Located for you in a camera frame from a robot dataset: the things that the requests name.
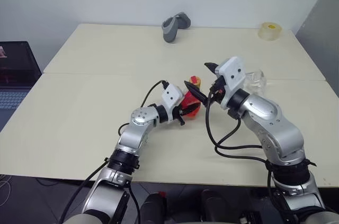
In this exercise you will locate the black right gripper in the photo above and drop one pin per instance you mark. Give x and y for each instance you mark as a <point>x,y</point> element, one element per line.
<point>217,90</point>

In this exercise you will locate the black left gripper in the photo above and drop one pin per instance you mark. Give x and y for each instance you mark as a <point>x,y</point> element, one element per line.
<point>178,116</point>

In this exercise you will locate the clear bottle with orange drink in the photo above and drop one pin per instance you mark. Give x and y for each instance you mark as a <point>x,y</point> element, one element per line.
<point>189,100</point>

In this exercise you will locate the clear wine glass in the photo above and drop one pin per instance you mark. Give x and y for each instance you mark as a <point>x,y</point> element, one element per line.
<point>255,79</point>

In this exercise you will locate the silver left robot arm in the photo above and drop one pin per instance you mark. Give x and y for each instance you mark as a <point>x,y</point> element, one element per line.
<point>137,116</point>

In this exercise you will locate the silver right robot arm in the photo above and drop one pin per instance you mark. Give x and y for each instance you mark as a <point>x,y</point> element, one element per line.
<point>278,128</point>

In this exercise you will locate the grey handheld controller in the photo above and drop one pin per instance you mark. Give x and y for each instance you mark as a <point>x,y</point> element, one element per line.
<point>172,29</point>

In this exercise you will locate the clear tape roll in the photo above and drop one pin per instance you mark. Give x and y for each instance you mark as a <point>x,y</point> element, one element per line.
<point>270,32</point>

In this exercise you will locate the dark rounded shape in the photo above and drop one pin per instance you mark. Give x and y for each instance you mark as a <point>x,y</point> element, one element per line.
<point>153,208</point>

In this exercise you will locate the dark laptop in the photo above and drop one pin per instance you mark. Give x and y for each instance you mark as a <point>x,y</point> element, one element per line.
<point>16,73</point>

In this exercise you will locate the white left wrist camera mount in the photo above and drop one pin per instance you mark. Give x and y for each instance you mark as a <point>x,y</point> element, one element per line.
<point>170,95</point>

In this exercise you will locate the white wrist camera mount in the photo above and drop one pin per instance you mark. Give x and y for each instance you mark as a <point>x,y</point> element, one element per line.
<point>233,71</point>
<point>170,95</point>

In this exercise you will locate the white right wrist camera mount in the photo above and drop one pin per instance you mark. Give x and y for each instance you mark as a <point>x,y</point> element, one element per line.
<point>233,71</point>

